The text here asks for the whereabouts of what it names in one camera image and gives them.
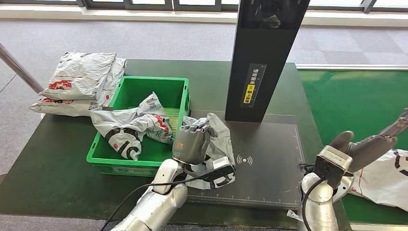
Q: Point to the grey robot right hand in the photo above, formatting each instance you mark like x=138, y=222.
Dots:
x=369, y=150

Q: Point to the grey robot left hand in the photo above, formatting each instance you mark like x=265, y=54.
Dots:
x=191, y=143

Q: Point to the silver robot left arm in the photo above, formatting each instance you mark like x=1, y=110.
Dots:
x=159, y=201

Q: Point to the green conveyor belt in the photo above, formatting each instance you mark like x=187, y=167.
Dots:
x=350, y=105

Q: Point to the grey parcel bag red print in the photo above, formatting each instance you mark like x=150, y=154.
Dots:
x=78, y=73
x=63, y=106

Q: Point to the green plastic crate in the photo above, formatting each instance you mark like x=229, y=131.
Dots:
x=149, y=86

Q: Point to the black yellow label sticker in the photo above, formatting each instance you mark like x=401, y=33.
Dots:
x=253, y=86

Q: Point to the black scanner column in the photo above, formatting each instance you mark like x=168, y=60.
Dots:
x=264, y=47

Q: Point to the white window sill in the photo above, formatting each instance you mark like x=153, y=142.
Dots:
x=127, y=15

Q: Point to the dark green table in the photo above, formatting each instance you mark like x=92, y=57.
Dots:
x=47, y=178

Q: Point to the grey metal pole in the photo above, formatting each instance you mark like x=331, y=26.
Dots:
x=17, y=68

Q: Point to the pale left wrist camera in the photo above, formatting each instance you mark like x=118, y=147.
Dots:
x=220, y=170

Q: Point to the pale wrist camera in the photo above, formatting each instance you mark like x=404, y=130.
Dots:
x=331, y=162
x=220, y=170

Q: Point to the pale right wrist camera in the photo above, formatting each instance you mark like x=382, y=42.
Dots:
x=331, y=162

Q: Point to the silver conveyor side rail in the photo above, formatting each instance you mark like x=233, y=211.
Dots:
x=350, y=67
x=379, y=227

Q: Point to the black scanner base plate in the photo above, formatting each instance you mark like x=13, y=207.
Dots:
x=271, y=172

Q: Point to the dark window frame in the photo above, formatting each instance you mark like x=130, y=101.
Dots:
x=153, y=4

